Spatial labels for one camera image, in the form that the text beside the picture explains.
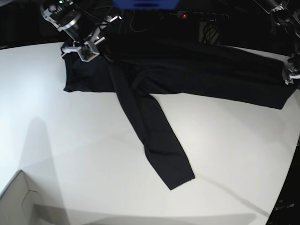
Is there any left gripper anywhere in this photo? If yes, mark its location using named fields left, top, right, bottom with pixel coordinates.
left=283, top=55, right=300, bottom=85

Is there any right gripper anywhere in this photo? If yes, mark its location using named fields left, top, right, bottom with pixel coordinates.
left=61, top=15, right=122, bottom=61

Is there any black t-shirt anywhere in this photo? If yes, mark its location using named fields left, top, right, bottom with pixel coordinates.
left=63, top=35, right=300, bottom=190

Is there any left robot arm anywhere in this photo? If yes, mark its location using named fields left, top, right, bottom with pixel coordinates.
left=255, top=0, right=300, bottom=85

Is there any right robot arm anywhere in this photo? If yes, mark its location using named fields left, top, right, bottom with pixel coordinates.
left=40, top=0, right=122, bottom=62

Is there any blue bin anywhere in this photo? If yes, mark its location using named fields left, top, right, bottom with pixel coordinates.
left=113, top=0, right=179, bottom=9

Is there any black power strip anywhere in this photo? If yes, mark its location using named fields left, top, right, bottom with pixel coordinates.
left=176, top=11, right=230, bottom=21

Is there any white cardboard box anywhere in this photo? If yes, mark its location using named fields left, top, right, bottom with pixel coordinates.
left=0, top=170, right=71, bottom=225

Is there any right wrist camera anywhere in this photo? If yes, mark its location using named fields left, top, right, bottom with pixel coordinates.
left=81, top=49, right=97, bottom=62

